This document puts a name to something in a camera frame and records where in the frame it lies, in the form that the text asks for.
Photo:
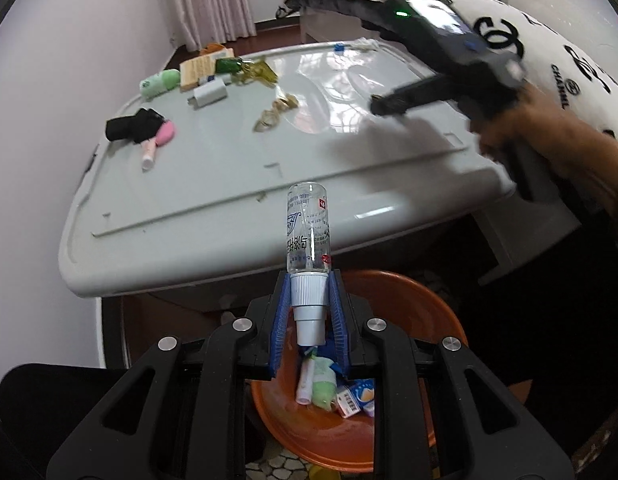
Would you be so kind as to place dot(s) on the crumpled white tissue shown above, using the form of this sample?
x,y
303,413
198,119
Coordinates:
x,y
364,45

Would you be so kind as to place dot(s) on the yellow transparent hair claw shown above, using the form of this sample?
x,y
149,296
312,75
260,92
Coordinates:
x,y
249,71

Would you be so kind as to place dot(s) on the light green tissue pack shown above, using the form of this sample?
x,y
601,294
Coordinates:
x,y
159,83

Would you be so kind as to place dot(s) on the white bed frame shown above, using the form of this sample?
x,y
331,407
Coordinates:
x,y
327,26

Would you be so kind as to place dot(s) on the pink white lip balm tube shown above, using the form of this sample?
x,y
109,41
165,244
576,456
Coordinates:
x,y
149,148

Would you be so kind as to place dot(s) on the beige paper box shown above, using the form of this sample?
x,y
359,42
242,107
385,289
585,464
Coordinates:
x,y
195,69

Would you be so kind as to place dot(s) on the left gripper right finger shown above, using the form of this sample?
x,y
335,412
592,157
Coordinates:
x,y
357,333

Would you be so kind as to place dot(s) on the white charger adapter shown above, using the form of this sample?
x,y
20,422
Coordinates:
x,y
210,92

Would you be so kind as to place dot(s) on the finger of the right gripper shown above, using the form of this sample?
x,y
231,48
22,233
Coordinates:
x,y
417,94

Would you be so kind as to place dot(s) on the pink oval device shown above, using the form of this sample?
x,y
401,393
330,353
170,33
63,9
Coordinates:
x,y
164,134

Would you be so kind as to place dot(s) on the black sock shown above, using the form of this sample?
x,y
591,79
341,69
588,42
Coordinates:
x,y
137,128

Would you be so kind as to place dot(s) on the dark green sachet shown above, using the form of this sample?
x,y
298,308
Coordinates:
x,y
228,66

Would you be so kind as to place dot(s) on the blue white medicine box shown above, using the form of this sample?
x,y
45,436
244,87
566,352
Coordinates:
x,y
357,398

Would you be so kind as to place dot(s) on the black white logo blanket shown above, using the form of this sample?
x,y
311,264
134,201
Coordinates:
x,y
569,47

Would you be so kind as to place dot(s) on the right hand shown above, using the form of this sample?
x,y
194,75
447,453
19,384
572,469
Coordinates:
x,y
579,153

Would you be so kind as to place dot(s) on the light green pouch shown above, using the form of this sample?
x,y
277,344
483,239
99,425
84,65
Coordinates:
x,y
324,383

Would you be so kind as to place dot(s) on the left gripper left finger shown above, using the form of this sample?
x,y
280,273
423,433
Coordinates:
x,y
269,314

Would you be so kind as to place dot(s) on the orange plush toy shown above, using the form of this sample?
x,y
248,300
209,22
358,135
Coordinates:
x,y
211,48

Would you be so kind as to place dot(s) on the pink curtain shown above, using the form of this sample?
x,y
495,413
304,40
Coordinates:
x,y
202,22

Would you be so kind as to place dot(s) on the clear spray bottle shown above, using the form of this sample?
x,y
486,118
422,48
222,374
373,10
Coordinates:
x,y
308,260

